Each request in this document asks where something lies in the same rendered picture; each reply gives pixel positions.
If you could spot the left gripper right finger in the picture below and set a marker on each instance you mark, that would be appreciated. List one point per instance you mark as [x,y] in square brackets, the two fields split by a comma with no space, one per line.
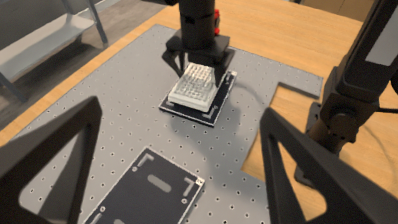
[350,196]

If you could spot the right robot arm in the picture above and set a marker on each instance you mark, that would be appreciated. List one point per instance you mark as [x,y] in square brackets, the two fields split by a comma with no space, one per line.
[352,90]

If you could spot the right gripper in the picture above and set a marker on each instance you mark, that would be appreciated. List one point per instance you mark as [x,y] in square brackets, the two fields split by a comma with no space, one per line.
[203,49]

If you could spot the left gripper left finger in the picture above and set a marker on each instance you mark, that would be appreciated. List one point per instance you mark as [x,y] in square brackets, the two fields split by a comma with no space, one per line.
[23,158]

